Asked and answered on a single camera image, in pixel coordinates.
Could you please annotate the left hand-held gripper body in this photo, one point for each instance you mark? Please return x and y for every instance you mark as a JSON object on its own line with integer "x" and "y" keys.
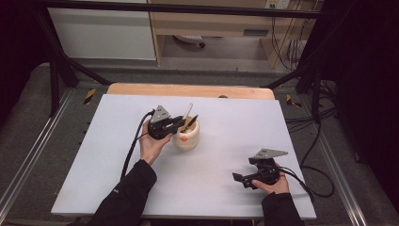
{"x": 160, "y": 125}

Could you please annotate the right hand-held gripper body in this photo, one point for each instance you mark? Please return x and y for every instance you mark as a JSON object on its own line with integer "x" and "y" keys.
{"x": 266, "y": 171}

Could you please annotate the thin white pen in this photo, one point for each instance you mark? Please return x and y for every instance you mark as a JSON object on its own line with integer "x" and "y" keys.
{"x": 188, "y": 111}

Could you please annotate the black pen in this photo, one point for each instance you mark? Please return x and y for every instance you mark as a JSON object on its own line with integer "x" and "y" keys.
{"x": 192, "y": 122}

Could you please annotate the cream ringed pen holder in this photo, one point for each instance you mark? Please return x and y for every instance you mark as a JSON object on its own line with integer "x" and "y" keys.
{"x": 186, "y": 139}

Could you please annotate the person's right hand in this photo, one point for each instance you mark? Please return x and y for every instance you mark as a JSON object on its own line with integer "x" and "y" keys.
{"x": 276, "y": 186}

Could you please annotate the person's left hand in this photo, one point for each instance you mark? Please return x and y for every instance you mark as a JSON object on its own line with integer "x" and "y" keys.
{"x": 152, "y": 147}

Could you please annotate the wooden table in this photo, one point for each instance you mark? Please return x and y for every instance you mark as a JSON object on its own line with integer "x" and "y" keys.
{"x": 188, "y": 90}

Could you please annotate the office chair base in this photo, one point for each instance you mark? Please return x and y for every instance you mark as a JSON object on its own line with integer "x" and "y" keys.
{"x": 189, "y": 39}

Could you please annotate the light wooden desk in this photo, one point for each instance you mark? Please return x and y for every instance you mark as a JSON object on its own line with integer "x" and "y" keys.
{"x": 213, "y": 23}

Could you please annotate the white cabinet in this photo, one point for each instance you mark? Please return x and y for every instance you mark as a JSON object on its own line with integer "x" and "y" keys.
{"x": 103, "y": 34}

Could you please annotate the white power strip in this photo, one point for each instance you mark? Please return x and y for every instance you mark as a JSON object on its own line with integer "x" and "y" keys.
{"x": 277, "y": 3}

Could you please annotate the aluminium rail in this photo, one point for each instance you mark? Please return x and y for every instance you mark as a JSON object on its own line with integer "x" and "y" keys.
{"x": 342, "y": 182}
{"x": 34, "y": 147}

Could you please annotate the black metal frame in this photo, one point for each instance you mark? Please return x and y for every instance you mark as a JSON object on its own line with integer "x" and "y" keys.
{"x": 175, "y": 8}

